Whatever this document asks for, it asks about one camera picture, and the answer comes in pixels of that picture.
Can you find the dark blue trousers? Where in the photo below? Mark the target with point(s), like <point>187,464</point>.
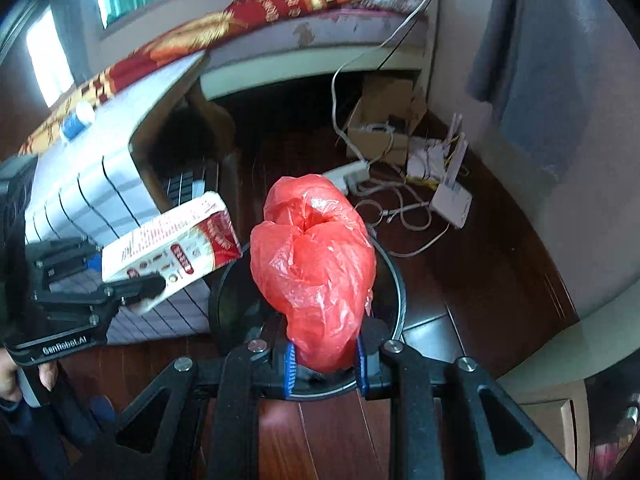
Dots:
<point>75,425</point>

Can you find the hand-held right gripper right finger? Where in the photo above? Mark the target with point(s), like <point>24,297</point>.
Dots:
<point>361,367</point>

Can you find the grey window curtain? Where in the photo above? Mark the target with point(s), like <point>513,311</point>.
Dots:
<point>82,25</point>

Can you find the white red carton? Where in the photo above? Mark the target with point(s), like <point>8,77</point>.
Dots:
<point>165,250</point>

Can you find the white router with antennas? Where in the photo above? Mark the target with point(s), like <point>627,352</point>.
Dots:
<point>452,202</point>

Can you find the white power strip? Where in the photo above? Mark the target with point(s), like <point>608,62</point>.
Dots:
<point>350,175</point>

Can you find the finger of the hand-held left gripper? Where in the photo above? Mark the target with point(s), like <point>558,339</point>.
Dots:
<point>75,255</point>
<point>135,287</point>

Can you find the small window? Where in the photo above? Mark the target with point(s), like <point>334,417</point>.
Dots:
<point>47,55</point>

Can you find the cardboard box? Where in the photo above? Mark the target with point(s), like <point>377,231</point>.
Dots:
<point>370,125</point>

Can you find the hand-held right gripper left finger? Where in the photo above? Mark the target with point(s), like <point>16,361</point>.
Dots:
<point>289,370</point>

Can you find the black round trash bin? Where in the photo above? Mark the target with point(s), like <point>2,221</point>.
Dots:
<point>232,305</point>

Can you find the person's left hand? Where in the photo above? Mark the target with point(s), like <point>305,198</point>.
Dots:
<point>48,376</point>

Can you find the grey hanging curtain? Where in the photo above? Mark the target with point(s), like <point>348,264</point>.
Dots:
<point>535,60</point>

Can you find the blue white plastic jar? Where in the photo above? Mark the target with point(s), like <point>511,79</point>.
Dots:
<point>76,121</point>

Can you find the bed with purple mattress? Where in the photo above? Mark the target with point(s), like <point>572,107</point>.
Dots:
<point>320,35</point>

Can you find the white checked tablecloth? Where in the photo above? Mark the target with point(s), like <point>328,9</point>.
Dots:
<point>100,195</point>

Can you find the red plastic bag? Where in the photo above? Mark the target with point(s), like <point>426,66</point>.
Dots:
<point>315,270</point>

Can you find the floral pillow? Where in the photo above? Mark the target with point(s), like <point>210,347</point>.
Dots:
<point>390,1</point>

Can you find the bed with red patterned blanket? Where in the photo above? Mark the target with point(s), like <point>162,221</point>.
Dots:
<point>200,35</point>

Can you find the small white modem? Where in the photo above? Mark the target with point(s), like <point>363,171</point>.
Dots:
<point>422,162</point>

